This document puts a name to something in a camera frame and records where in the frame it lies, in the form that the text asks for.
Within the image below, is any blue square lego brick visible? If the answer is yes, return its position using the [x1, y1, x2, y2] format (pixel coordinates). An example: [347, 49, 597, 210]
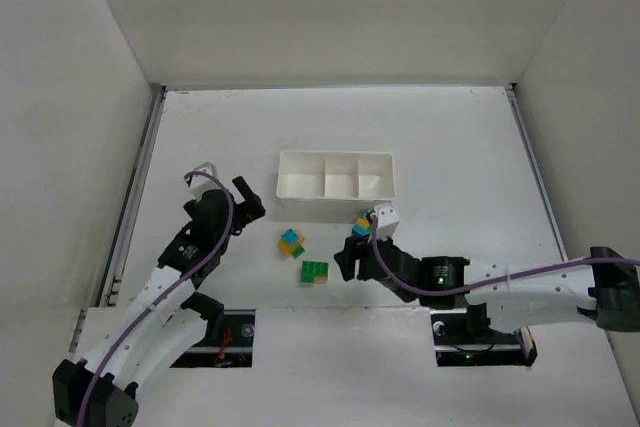
[281, 229, 300, 245]

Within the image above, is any green and yellow lego block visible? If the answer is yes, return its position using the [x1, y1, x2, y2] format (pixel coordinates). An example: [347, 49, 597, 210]
[300, 260, 330, 286]

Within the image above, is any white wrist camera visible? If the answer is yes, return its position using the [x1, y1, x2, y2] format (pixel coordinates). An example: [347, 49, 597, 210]
[372, 203, 400, 240]
[184, 162, 219, 200]

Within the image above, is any green lego plate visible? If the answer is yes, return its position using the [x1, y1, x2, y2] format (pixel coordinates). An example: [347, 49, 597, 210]
[292, 245, 305, 258]

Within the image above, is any yellow curved lego brick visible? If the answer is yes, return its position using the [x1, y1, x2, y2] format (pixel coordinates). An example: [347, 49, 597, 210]
[278, 231, 305, 256]

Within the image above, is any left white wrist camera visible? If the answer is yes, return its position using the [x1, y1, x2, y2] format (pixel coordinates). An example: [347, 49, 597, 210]
[184, 162, 219, 200]

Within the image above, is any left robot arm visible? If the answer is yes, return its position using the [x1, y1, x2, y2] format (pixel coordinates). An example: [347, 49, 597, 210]
[52, 168, 266, 426]

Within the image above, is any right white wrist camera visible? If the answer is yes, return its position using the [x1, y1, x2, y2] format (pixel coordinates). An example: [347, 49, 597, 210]
[372, 203, 400, 240]

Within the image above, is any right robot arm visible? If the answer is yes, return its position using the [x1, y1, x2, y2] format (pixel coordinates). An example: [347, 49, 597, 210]
[334, 235, 639, 333]

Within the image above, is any multicolor lego cluster with frog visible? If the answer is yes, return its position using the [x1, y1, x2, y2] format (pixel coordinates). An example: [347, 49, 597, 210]
[352, 207, 375, 237]

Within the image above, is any white three-compartment tray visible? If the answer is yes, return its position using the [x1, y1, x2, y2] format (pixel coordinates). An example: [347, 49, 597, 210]
[276, 150, 396, 202]

